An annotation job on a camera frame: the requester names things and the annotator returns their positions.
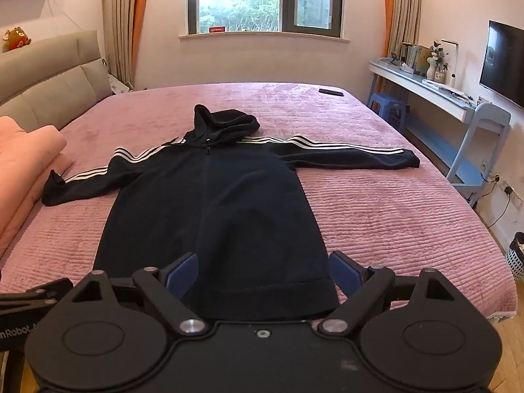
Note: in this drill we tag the dark navy striped hoodie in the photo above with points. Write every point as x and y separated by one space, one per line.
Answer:
204 196

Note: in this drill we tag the white laundry basket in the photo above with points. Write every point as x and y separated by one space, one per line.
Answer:
516 258

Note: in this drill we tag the white wall outlet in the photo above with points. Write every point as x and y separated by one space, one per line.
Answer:
484 167

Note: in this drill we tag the black power plug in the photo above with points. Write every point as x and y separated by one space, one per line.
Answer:
509 190

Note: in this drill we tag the peach folded blanket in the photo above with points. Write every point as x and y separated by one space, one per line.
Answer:
20 159

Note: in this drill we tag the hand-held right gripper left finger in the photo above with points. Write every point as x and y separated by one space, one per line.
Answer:
184 275

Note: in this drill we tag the brown plush toy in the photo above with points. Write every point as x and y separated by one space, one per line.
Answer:
17 39

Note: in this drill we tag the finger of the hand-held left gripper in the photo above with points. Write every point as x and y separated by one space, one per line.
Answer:
39 292

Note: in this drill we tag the beige curtain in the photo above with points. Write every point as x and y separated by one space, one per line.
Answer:
405 12
120 28

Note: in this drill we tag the white patterned bag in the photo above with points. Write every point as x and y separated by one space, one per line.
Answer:
119 85

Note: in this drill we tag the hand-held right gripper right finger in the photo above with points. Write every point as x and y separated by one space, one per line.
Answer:
345 272

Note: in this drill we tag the white vase with flowers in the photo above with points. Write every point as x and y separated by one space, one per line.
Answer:
437 63

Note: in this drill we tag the small red window sticker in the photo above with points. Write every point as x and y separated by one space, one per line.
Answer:
217 30

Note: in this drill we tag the orange curtain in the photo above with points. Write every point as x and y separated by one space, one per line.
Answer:
141 20
387 0

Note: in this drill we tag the blue plastic stool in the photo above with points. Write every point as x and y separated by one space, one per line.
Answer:
385 100

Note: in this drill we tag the black wall television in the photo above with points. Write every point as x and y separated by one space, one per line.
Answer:
503 61

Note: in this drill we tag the white window sill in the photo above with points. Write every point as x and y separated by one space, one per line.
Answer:
262 37

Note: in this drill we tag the grey upholstered headboard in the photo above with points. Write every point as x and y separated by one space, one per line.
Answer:
41 69

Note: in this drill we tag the pink quilted bedspread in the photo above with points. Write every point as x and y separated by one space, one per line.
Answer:
368 213

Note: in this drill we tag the light blue desk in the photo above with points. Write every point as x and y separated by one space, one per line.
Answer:
434 92

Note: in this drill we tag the dark framed window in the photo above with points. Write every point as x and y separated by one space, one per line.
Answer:
288 0

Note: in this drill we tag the white picture board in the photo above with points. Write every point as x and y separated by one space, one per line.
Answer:
452 59

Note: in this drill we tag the row of books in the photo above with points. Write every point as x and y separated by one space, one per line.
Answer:
415 57

